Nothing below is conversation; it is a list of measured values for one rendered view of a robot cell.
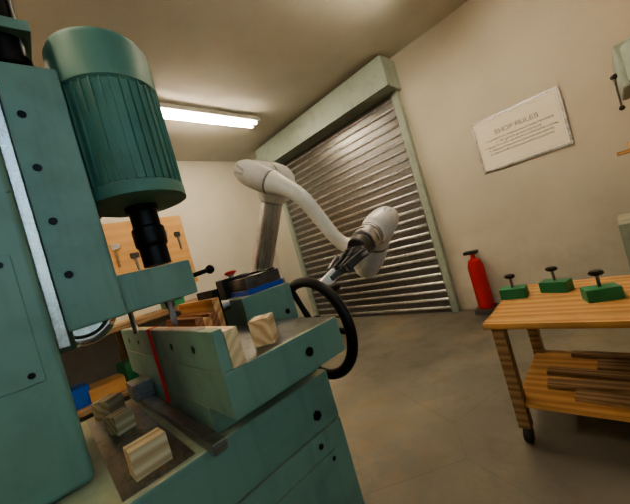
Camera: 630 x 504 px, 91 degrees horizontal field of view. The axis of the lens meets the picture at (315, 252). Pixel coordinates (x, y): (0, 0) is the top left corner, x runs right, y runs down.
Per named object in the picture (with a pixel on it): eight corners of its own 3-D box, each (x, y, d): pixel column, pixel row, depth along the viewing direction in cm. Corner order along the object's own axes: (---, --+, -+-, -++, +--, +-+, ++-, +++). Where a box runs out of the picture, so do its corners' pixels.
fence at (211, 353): (233, 369, 39) (221, 327, 39) (221, 375, 38) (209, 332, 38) (132, 347, 83) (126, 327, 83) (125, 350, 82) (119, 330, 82)
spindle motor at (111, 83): (200, 189, 61) (156, 38, 61) (94, 197, 49) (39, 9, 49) (172, 213, 74) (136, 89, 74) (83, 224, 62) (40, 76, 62)
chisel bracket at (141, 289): (201, 298, 63) (189, 258, 62) (123, 324, 53) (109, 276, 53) (188, 301, 68) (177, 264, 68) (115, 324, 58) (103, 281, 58)
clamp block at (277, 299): (300, 316, 75) (290, 281, 75) (253, 338, 66) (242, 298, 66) (267, 318, 86) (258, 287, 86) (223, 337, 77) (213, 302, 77)
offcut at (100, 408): (111, 411, 67) (106, 394, 67) (126, 407, 67) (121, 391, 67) (95, 422, 63) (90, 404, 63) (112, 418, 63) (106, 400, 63)
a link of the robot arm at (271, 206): (230, 317, 152) (256, 304, 172) (256, 329, 146) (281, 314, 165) (250, 157, 135) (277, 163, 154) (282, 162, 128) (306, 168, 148)
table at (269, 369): (379, 328, 58) (370, 298, 58) (237, 422, 38) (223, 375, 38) (233, 328, 103) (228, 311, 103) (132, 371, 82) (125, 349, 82)
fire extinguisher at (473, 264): (501, 307, 292) (484, 247, 292) (496, 314, 279) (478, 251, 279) (481, 308, 305) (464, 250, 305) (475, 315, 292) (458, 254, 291)
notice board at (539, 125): (574, 143, 235) (558, 85, 235) (574, 143, 234) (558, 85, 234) (484, 174, 280) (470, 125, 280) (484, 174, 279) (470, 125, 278)
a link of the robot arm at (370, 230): (375, 219, 99) (366, 228, 95) (387, 243, 101) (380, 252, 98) (354, 226, 106) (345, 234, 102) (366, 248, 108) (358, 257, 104)
